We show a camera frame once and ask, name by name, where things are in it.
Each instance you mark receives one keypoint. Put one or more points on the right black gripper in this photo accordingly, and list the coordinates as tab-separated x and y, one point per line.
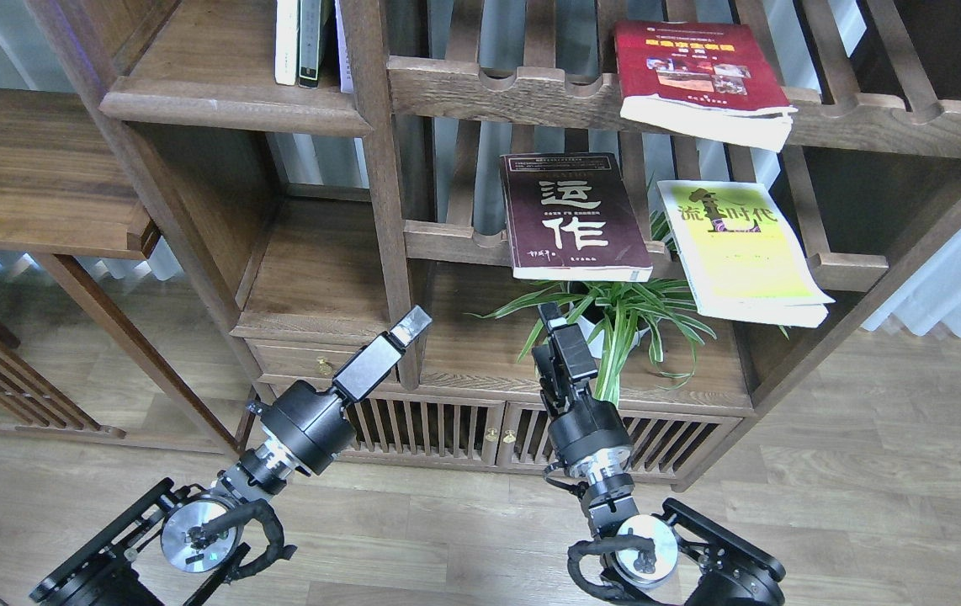
563	361

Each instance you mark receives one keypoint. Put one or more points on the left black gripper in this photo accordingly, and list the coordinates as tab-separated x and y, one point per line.
370	365

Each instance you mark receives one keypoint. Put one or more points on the dark brown book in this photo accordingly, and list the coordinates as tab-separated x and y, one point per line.
569	218

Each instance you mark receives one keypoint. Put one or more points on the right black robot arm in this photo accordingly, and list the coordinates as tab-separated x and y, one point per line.
631	553

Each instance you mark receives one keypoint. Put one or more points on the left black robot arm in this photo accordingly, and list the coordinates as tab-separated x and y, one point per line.
228	530

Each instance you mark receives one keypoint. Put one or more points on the white plant pot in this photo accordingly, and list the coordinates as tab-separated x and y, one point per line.
608	333

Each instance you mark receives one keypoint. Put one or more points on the green spider plant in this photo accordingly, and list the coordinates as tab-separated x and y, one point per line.
655	301

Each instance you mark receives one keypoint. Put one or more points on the yellow green book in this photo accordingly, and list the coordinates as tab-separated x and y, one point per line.
740	256

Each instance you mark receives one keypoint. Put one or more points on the dark wooden bookshelf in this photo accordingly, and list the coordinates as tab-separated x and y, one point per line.
311	218

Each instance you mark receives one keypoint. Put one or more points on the pale upright book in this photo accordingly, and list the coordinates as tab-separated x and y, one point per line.
343	60

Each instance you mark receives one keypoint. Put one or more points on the red book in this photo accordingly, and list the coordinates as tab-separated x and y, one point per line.
704	80

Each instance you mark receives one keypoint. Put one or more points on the white upright book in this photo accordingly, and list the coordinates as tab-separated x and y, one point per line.
287	26

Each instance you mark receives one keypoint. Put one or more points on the dark green upright book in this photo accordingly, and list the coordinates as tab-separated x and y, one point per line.
314	19

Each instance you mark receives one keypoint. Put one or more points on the wooden side table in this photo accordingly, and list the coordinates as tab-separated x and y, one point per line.
63	197

